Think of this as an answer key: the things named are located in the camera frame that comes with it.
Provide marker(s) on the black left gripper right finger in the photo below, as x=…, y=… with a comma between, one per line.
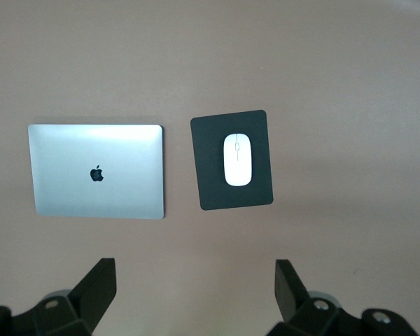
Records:
x=290, y=297

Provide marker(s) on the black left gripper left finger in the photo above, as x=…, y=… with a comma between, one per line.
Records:
x=91, y=297

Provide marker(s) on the white computer mouse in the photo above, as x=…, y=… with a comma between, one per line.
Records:
x=238, y=168

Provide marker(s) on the black mouse pad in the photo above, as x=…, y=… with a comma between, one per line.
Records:
x=203, y=175

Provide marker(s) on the silver laptop with apple logo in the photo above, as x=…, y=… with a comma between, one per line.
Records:
x=73, y=196

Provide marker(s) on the brown table cover mat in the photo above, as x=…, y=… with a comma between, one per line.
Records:
x=210, y=52

